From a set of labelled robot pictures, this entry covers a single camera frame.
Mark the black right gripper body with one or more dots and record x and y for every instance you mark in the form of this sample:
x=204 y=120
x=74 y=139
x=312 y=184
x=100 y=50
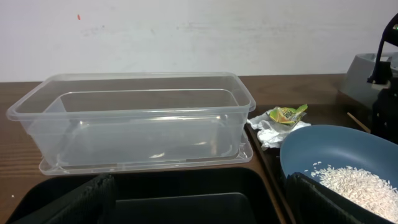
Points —
x=384 y=118

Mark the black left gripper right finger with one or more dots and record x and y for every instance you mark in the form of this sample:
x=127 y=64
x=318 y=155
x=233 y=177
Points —
x=312 y=202

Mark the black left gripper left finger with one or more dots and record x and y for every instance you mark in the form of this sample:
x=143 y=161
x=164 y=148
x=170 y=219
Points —
x=91 y=202

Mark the wooden chopstick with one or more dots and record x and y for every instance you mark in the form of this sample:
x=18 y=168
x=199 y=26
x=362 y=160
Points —
x=364 y=127

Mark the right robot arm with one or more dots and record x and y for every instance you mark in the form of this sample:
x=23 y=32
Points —
x=389 y=35

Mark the grey dishwasher rack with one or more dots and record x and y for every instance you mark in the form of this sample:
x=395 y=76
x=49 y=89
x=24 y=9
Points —
x=358 y=86

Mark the dark brown serving tray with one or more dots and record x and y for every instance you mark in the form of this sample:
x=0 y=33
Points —
x=336 y=114

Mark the dark blue plate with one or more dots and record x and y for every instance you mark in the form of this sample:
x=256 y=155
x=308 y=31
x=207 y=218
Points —
x=339 y=147

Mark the pile of white rice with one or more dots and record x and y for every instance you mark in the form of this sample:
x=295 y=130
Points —
x=359 y=186

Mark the clear plastic bin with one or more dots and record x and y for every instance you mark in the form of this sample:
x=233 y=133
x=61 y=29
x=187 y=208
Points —
x=134 y=118

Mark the yellow green snack wrapper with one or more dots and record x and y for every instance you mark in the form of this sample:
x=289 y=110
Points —
x=287 y=116

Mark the black plastic bin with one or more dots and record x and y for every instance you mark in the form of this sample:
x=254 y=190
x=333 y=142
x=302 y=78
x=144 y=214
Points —
x=228 y=195

